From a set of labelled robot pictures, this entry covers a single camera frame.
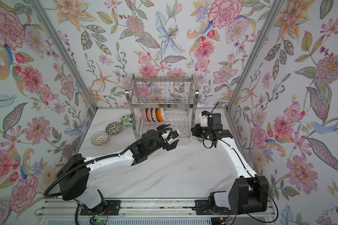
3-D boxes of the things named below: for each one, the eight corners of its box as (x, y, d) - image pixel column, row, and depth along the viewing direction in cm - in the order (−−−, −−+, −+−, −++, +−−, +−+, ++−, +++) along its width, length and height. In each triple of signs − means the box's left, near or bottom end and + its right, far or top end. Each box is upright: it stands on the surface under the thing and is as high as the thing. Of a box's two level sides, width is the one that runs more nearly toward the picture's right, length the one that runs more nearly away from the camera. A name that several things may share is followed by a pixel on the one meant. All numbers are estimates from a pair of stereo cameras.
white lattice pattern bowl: (90, 145, 98) (88, 143, 96) (95, 133, 105) (93, 131, 102) (105, 146, 98) (103, 143, 96) (109, 134, 105) (108, 131, 102)
